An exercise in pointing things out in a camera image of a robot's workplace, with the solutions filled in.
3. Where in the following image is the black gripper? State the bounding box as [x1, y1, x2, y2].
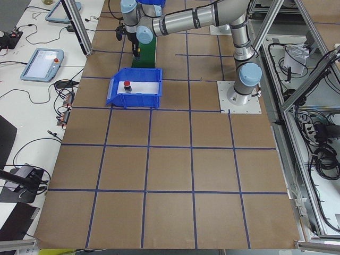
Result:
[115, 23, 140, 61]

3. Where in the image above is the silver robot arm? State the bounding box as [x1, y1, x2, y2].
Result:
[116, 1, 262, 106]

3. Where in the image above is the green conveyor belt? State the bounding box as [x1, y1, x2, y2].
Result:
[131, 37, 157, 68]

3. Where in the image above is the right blue plastic bin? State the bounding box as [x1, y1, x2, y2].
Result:
[138, 0, 166, 7]

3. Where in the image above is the blue plastic bin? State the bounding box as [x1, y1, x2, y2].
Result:
[138, 0, 166, 7]
[106, 68, 163, 108]

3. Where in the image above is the left white foam pad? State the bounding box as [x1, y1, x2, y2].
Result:
[117, 81, 159, 94]

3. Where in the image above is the left blue plastic bin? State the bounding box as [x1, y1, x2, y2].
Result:
[106, 68, 163, 108]

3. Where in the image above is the teach pendant far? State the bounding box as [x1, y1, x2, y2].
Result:
[45, 1, 70, 24]

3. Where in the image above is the teach pendant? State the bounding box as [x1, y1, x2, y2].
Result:
[20, 48, 64, 82]
[45, 1, 70, 24]

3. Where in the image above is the teach pendant near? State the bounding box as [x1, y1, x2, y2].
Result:
[20, 48, 64, 82]

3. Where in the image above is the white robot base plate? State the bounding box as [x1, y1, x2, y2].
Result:
[217, 81, 262, 115]

